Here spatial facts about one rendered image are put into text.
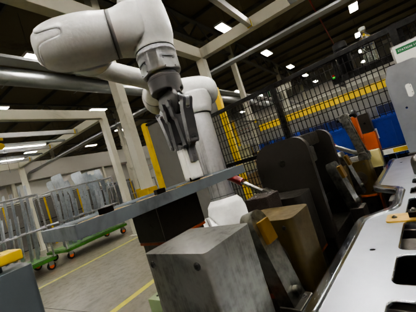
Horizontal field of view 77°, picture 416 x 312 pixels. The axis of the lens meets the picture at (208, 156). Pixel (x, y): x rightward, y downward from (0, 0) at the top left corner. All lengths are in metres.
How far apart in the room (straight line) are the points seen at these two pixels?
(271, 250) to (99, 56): 0.50
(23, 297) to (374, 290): 0.38
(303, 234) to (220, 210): 0.66
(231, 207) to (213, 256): 0.79
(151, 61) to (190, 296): 0.45
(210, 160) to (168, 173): 2.49
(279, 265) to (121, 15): 0.54
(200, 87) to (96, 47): 0.61
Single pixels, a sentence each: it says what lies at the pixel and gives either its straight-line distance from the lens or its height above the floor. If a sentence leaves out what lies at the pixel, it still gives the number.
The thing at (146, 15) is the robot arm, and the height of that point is 1.52.
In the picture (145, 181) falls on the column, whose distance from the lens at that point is 8.31.
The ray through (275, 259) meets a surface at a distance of 0.37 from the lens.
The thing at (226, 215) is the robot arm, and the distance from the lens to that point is 1.04.
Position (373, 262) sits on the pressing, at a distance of 0.43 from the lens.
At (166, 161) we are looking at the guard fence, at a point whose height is 1.41.
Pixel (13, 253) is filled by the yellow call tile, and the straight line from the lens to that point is 0.38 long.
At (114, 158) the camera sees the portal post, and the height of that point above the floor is 2.12.
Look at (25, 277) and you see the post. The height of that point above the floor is 1.13.
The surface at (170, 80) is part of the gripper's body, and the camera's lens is 0.58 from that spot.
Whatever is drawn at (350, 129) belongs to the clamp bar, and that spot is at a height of 1.16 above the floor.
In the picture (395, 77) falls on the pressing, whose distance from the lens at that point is 1.27.
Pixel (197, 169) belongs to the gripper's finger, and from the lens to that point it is 0.57.
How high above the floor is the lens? 1.19
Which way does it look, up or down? 2 degrees up
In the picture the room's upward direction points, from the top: 17 degrees counter-clockwise
